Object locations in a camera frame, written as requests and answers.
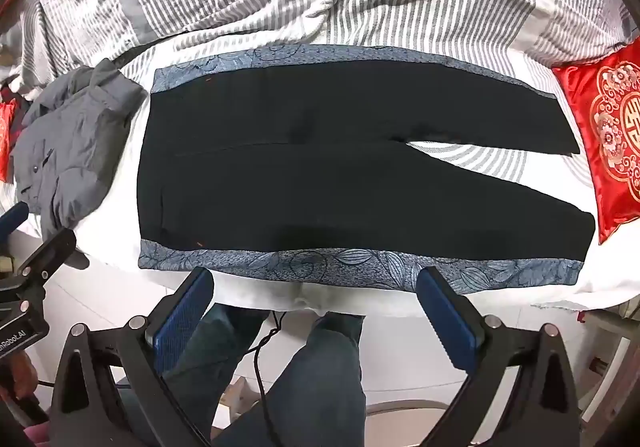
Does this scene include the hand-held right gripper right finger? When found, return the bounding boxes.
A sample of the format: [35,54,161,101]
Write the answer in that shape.
[415,266,583,447]

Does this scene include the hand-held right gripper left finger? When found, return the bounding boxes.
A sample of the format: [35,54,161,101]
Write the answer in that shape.
[47,266,217,447]

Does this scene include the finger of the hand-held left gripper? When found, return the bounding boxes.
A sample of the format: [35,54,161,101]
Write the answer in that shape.
[0,228,77,304]
[0,203,30,244]

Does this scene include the black pants with floral band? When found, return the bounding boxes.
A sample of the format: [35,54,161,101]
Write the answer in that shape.
[136,44,597,295]

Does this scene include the person's left leg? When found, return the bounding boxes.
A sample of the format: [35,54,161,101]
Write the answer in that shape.
[165,304,271,447]

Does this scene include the red embroidered satin cushion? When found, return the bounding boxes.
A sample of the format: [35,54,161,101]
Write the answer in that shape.
[0,99,17,182]
[551,38,640,245]

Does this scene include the white curved rim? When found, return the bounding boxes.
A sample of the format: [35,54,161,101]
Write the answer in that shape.
[364,399,453,447]

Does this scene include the grey jacket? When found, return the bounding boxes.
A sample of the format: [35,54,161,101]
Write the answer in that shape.
[9,58,151,270]

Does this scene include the grey striped bed sheet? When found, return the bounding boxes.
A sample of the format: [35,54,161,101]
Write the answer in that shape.
[10,34,640,323]

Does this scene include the black cable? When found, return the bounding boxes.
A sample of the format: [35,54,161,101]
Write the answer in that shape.
[247,311,288,447]

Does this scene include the beige furniture frame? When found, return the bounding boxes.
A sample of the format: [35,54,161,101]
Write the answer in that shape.
[575,299,640,428]

